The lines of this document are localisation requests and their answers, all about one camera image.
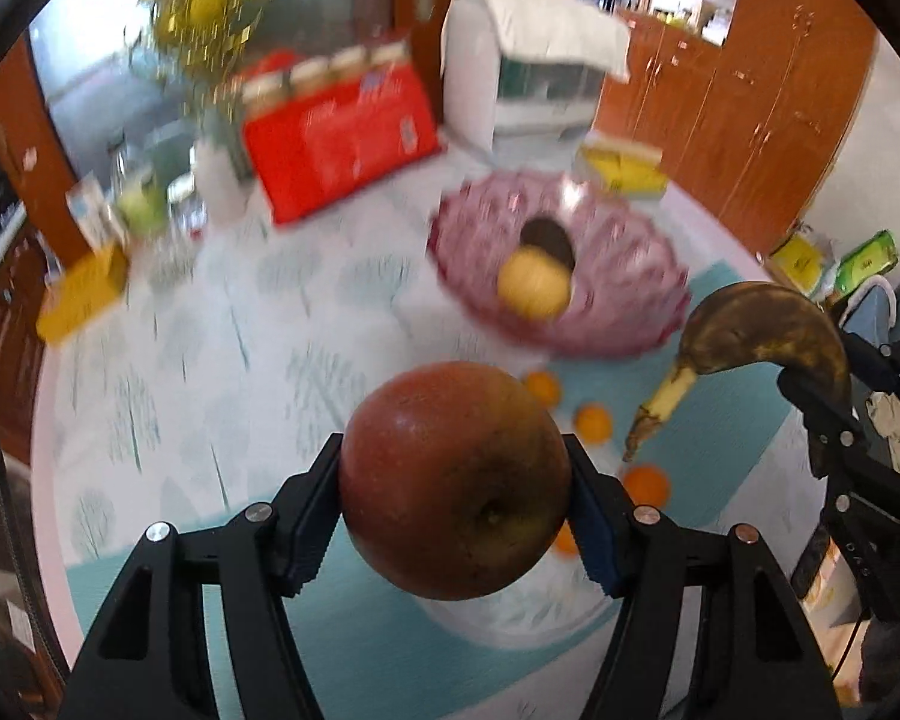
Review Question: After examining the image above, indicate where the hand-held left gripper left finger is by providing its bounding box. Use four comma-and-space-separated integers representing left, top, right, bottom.
58, 431, 344, 720

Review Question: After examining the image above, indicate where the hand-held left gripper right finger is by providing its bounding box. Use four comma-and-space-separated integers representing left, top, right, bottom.
566, 439, 845, 720

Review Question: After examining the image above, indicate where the overripe brown banana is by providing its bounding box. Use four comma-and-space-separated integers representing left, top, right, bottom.
621, 281, 854, 477

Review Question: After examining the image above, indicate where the red apple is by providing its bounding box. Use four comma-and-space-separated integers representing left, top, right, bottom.
337, 361, 573, 601

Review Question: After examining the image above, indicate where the pink glass fruit bowl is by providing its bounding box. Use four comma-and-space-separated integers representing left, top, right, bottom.
426, 171, 692, 359

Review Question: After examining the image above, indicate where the green packet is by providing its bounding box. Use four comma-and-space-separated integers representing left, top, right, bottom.
832, 229, 899, 297

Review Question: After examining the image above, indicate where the yellow packet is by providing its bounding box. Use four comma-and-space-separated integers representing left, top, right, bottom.
769, 232, 837, 293

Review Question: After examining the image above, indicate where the tree print tablecloth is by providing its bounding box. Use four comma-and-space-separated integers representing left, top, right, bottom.
30, 120, 818, 720

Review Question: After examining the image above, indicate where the yellow pear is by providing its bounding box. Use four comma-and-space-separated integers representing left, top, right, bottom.
496, 249, 572, 320

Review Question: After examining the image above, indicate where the dark avocado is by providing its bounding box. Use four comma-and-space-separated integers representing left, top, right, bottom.
520, 219, 577, 269

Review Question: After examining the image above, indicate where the clear glass cup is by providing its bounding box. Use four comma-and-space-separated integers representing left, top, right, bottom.
139, 229, 196, 286

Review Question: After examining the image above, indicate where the yellow tissue pack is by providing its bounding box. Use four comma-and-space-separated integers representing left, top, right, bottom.
576, 136, 668, 200

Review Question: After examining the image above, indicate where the yellow cardboard box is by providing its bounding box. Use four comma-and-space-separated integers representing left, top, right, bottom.
36, 244, 130, 346

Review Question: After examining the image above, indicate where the white squeeze bottle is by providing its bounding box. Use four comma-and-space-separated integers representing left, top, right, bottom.
193, 136, 250, 222

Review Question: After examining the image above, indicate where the green label jar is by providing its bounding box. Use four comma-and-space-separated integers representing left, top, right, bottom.
116, 165, 170, 237

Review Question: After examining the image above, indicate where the red paper cup package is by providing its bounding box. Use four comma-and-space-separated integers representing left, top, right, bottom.
236, 41, 442, 226

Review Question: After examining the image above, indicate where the wooden display cabinet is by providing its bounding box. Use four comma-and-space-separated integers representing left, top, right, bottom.
0, 37, 68, 458

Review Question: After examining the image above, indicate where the white towel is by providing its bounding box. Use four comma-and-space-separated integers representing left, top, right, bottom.
487, 0, 631, 80

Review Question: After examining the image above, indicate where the white countertop appliance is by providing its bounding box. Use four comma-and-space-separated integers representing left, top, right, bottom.
441, 0, 631, 155

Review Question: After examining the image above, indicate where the glass door with gold ornament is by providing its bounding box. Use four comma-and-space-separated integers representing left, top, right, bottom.
26, 0, 402, 218

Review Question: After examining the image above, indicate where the wooden wall cabinet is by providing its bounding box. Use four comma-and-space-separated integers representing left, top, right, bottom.
592, 0, 878, 256

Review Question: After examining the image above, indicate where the black cable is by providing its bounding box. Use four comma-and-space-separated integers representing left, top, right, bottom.
0, 382, 68, 676

